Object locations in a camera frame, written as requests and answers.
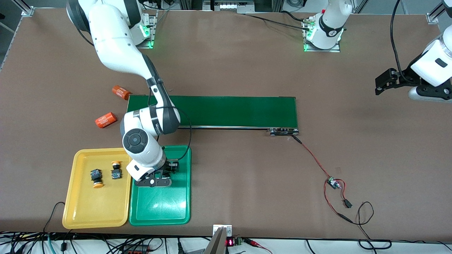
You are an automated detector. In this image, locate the yellow mushroom push button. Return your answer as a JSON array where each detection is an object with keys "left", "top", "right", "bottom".
[
  {"left": 110, "top": 161, "right": 123, "bottom": 180},
  {"left": 90, "top": 169, "right": 104, "bottom": 188}
]

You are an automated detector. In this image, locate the orange 4680 cylinder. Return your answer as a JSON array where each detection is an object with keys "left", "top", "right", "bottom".
[
  {"left": 112, "top": 85, "right": 131, "bottom": 101},
  {"left": 95, "top": 112, "right": 117, "bottom": 129}
]

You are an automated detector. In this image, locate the green plastic tray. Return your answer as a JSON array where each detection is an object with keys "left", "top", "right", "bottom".
[{"left": 129, "top": 145, "right": 191, "bottom": 226}]

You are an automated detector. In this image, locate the green conveyor belt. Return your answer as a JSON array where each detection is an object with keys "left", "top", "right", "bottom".
[{"left": 125, "top": 95, "right": 300, "bottom": 137}]

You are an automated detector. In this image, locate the yellow plastic tray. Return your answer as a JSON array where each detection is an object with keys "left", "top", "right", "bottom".
[{"left": 62, "top": 148, "right": 133, "bottom": 229}]

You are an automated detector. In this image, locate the red clip lead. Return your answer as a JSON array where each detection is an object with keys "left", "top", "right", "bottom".
[{"left": 245, "top": 239, "right": 272, "bottom": 254}]

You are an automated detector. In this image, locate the white lit panel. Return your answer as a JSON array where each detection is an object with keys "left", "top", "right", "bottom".
[{"left": 211, "top": 0, "right": 238, "bottom": 11}]

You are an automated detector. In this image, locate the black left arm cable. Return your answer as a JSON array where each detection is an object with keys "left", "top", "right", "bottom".
[{"left": 389, "top": 0, "right": 417, "bottom": 76}]

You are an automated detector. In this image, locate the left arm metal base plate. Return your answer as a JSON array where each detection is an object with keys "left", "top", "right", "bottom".
[{"left": 303, "top": 16, "right": 341, "bottom": 53}]

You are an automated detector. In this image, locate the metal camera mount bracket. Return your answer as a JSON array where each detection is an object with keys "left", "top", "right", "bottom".
[{"left": 204, "top": 224, "right": 233, "bottom": 254}]

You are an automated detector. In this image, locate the red black twisted wire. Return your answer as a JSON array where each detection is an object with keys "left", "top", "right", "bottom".
[{"left": 292, "top": 136, "right": 353, "bottom": 223}]

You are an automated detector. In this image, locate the black curved cable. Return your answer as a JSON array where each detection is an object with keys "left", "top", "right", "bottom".
[{"left": 43, "top": 202, "right": 65, "bottom": 233}]

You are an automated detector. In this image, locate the black cable to arm base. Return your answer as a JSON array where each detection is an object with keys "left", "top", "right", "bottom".
[{"left": 244, "top": 12, "right": 311, "bottom": 30}]

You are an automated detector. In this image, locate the thin black looped cable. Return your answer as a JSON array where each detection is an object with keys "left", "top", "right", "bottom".
[{"left": 348, "top": 201, "right": 375, "bottom": 244}]

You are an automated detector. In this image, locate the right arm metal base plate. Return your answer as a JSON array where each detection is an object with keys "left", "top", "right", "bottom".
[{"left": 141, "top": 10, "right": 158, "bottom": 49}]

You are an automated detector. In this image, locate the thick black cable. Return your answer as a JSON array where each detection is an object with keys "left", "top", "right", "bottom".
[{"left": 358, "top": 239, "right": 392, "bottom": 250}]

